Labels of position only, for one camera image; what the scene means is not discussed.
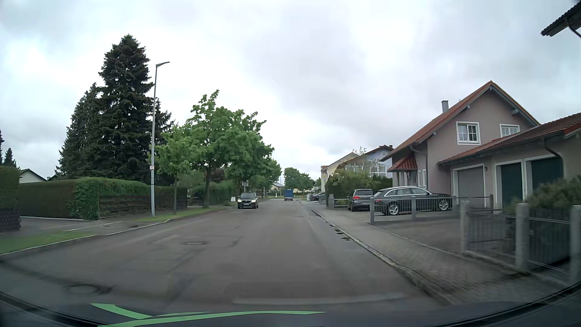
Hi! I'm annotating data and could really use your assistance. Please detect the grey asphalt road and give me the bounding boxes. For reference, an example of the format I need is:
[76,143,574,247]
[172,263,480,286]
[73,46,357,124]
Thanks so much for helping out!
[0,199,443,314]

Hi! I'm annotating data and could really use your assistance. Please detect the distant green trees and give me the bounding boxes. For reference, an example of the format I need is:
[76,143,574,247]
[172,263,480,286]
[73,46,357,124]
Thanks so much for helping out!
[283,167,316,193]

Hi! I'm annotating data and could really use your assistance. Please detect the house with bluish front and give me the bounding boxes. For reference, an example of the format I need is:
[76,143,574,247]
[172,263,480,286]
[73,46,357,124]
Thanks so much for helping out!
[320,145,395,191]

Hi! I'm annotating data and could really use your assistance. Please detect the garage building with red roof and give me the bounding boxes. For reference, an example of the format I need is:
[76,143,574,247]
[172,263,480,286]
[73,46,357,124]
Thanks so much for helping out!
[437,113,581,210]

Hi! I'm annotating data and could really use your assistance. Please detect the paved brick pavement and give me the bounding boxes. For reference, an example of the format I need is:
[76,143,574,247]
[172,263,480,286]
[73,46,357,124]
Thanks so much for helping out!
[303,200,566,305]

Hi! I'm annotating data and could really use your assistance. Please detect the grey side pavement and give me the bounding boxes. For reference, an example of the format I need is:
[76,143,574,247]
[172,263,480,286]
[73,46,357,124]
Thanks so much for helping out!
[0,213,171,240]

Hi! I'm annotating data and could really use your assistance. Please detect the green bushes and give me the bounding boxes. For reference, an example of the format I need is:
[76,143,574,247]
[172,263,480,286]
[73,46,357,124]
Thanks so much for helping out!
[324,169,393,200]

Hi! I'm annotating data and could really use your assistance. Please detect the white house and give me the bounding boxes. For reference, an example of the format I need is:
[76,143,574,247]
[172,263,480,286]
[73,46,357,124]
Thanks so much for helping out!
[18,168,47,184]

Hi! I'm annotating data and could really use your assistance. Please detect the dark roof eave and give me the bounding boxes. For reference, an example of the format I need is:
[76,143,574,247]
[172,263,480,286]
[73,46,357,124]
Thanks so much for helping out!
[540,1,581,38]

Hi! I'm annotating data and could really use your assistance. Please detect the road markings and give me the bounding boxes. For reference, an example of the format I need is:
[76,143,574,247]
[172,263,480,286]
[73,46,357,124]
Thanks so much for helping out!
[63,221,123,233]

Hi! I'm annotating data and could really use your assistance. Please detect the metal fence with concrete posts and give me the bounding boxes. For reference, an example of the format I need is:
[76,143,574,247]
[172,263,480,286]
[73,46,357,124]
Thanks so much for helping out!
[459,200,581,283]
[369,194,494,224]

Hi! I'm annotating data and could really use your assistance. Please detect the trimmed green hedge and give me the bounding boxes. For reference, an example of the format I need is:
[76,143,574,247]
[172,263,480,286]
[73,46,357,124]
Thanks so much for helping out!
[17,177,188,220]

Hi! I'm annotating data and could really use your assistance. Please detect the dark hedge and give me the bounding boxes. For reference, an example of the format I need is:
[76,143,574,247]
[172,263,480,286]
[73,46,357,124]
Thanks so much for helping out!
[0,165,21,233]

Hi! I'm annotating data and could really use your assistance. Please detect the green bush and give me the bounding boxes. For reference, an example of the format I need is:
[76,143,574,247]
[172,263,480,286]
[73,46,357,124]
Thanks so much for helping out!
[503,176,581,216]

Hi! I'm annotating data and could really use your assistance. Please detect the grey estate car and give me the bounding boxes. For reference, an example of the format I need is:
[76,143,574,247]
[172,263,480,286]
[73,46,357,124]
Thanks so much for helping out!
[373,186,453,216]

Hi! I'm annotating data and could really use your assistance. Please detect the grey house with red roof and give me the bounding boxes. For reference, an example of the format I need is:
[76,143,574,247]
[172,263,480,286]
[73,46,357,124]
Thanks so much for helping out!
[380,81,541,197]

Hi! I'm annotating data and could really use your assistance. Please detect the dark parked car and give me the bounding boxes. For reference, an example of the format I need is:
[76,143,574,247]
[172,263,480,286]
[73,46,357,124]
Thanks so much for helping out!
[348,188,375,212]

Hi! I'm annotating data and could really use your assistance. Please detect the green leafy tree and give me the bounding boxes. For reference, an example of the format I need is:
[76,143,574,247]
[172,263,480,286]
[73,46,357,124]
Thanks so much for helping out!
[184,89,282,209]

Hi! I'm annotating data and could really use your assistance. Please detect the dark oncoming car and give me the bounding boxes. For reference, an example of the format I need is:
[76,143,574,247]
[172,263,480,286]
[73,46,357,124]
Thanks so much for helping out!
[237,192,259,210]

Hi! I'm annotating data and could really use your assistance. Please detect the grey lamp post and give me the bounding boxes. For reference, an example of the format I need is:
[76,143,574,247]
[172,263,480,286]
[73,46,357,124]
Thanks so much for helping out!
[150,61,170,217]

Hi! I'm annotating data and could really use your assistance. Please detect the car's own bonnet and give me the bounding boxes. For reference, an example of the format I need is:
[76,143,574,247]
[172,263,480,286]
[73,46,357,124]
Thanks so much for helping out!
[0,282,581,327]

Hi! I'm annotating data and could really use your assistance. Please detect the grass verge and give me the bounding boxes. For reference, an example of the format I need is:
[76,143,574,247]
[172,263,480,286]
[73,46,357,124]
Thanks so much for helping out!
[0,206,228,255]

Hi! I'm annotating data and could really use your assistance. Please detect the small green tree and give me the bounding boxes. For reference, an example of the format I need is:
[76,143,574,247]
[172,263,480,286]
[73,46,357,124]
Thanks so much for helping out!
[154,125,197,215]

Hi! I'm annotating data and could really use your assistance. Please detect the tall dark conifer trees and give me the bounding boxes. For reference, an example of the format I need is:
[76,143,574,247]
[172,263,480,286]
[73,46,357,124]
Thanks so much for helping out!
[55,35,175,186]

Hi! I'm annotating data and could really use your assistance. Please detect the dark wooden fence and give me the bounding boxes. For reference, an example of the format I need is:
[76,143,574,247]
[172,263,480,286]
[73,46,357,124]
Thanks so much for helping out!
[97,194,188,219]

